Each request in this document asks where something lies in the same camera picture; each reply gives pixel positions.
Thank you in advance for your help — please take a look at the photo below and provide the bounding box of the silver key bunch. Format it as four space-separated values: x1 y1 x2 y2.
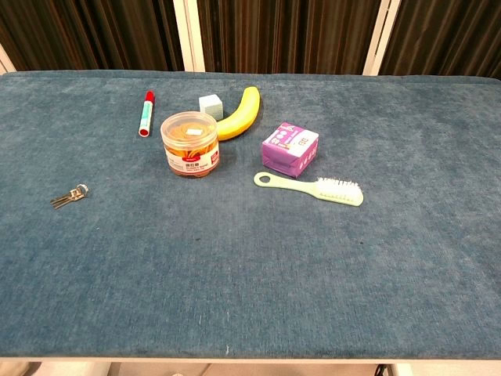
49 183 89 210

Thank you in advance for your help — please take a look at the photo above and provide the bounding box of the blue velvet tablecloth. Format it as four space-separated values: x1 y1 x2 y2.
0 70 501 360

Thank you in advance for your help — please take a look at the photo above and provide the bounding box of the purple tissue pack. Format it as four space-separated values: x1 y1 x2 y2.
261 121 319 179

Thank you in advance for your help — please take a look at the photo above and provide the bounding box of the light green brush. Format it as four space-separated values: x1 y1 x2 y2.
253 171 365 208

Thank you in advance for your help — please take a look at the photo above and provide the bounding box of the clear rubber band jar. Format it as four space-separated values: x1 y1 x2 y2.
160 110 221 178

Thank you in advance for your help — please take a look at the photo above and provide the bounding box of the yellow banana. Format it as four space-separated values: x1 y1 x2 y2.
215 85 261 142

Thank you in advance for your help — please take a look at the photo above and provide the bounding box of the light blue foam cube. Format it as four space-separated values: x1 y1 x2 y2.
198 94 225 119

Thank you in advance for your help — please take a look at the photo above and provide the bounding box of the red capped whiteboard marker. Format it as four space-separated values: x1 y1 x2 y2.
138 90 156 138

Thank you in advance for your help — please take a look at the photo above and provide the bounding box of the dark pleated curtain panel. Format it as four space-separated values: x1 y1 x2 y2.
0 0 186 72
379 0 501 80
196 0 381 75

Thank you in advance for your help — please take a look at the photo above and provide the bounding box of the white frame post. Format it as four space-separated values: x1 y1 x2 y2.
172 0 206 73
0 42 17 76
362 0 402 77

